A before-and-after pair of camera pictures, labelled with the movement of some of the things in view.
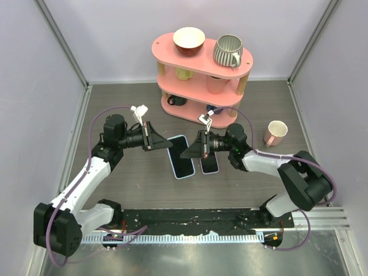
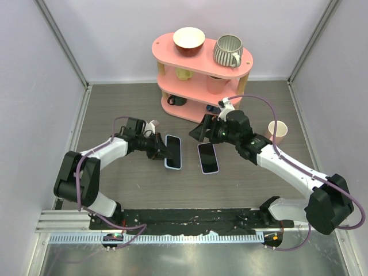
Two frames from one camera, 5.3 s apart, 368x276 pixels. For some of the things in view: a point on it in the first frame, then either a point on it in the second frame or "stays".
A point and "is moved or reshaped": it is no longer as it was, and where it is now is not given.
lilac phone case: (210, 164) stays
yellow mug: (183, 74) stays
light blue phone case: (183, 168) is moved or reshaped
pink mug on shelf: (216, 85) stays
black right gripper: (200, 148) → (200, 132)
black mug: (175, 100) stays
